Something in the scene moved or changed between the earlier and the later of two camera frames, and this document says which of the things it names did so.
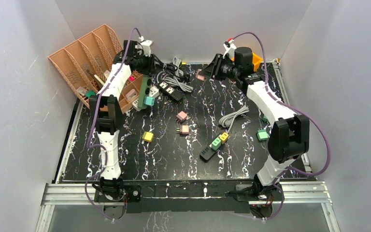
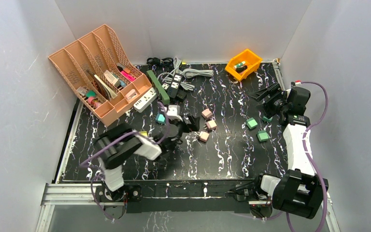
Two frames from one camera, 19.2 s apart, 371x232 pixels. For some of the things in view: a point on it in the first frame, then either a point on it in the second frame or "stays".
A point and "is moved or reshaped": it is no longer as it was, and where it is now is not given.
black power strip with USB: x=206 y=153 -> x=181 y=93
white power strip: x=153 y=92 stays
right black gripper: x=212 y=70 -> x=275 y=91
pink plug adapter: x=184 y=129 is moved or reshaped
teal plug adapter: x=149 y=100 -> x=160 y=118
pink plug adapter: x=199 y=76 -> x=203 y=136
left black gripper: x=149 y=64 -> x=183 y=124
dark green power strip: x=146 y=84 -> x=159 y=87
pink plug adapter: x=182 y=115 is moved or reshaped
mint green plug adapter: x=262 y=135 -> x=251 y=123
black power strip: x=171 y=90 -> x=173 y=91
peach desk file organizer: x=85 y=63 stays
